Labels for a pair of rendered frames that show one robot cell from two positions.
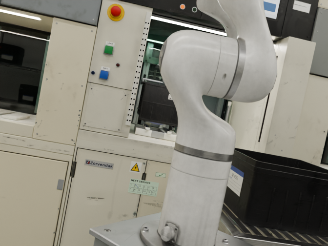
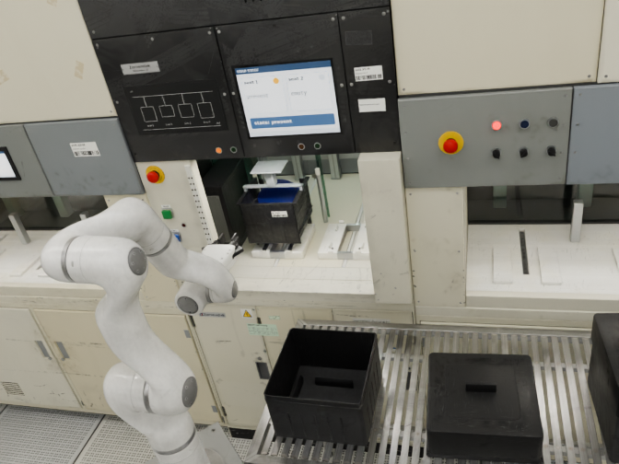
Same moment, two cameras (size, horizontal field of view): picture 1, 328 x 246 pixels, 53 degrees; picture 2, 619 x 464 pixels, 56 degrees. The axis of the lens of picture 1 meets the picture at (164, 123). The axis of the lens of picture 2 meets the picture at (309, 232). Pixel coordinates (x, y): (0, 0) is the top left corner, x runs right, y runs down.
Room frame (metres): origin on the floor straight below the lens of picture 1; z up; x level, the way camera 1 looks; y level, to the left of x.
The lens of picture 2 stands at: (-0.05, -0.97, 2.13)
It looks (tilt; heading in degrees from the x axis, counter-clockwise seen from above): 32 degrees down; 27
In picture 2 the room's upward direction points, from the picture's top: 11 degrees counter-clockwise
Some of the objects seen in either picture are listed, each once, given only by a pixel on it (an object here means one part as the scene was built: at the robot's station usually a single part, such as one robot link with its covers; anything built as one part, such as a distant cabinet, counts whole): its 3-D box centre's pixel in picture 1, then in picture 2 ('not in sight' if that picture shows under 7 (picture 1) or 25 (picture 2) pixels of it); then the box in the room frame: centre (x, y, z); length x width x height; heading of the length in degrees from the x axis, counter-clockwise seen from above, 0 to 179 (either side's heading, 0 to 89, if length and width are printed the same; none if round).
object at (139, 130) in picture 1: (155, 131); (284, 239); (1.65, 0.03, 0.89); 0.22 x 0.21 x 0.04; 8
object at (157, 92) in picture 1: (162, 98); (276, 203); (1.66, 0.03, 1.06); 0.24 x 0.20 x 0.32; 98
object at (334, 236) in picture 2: not in sight; (349, 239); (1.69, -0.24, 0.89); 0.22 x 0.21 x 0.04; 8
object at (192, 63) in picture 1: (198, 93); (147, 402); (0.67, -0.06, 1.07); 0.19 x 0.12 x 0.24; 96
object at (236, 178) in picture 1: (276, 187); (326, 383); (1.01, -0.38, 0.85); 0.28 x 0.28 x 0.17; 7
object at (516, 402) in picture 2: not in sight; (481, 399); (1.07, -0.81, 0.83); 0.29 x 0.29 x 0.13; 10
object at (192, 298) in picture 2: not in sight; (198, 290); (0.97, -0.06, 1.19); 0.13 x 0.09 x 0.08; 8
